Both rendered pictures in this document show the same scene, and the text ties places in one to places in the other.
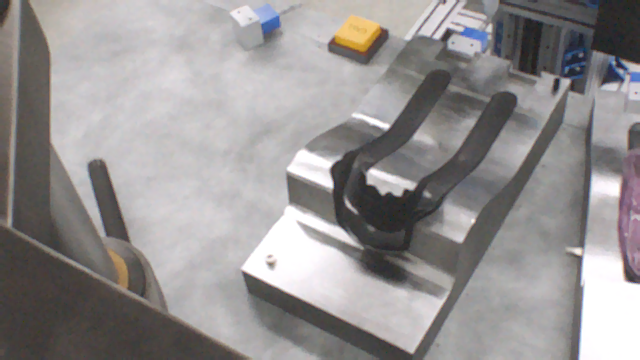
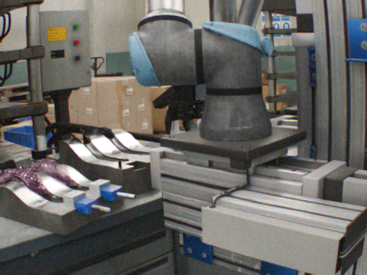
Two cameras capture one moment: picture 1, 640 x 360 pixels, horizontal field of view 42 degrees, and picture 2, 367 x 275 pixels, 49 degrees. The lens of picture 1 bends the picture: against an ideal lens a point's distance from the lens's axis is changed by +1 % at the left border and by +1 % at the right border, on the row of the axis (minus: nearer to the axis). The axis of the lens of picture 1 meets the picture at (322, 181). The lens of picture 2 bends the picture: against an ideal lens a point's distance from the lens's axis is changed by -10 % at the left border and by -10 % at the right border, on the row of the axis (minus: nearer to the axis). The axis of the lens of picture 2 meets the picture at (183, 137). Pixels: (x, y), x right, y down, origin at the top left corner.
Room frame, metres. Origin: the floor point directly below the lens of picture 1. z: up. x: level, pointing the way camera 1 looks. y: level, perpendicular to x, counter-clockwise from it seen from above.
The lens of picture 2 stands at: (1.18, -1.57, 1.21)
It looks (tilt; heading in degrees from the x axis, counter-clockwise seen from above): 11 degrees down; 97
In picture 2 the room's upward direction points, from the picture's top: 3 degrees counter-clockwise
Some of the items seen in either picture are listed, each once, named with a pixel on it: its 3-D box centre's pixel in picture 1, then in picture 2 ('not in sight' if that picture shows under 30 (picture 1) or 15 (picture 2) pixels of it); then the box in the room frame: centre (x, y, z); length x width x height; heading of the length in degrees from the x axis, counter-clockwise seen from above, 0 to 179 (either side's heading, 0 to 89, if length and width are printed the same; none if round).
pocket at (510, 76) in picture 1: (519, 84); (135, 169); (0.89, -0.32, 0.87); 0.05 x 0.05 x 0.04; 51
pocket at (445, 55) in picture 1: (455, 64); not in sight; (0.96, -0.24, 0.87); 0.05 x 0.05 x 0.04; 51
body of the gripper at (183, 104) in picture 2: not in sight; (185, 99); (1.05, -0.28, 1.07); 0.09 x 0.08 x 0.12; 142
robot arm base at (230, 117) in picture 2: not in sight; (235, 109); (1.19, -0.67, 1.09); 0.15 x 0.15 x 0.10
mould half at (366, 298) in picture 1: (414, 173); (108, 156); (0.75, -0.13, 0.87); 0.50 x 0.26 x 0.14; 141
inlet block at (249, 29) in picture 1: (269, 17); not in sight; (1.21, 0.05, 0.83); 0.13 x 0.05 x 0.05; 114
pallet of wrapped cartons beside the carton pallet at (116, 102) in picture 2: not in sight; (103, 112); (-0.51, 4.03, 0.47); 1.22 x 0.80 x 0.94; 150
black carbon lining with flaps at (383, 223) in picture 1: (425, 145); (107, 143); (0.76, -0.15, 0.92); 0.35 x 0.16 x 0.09; 141
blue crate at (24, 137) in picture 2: not in sight; (26, 137); (-1.30, 3.18, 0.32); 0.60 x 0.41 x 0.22; 152
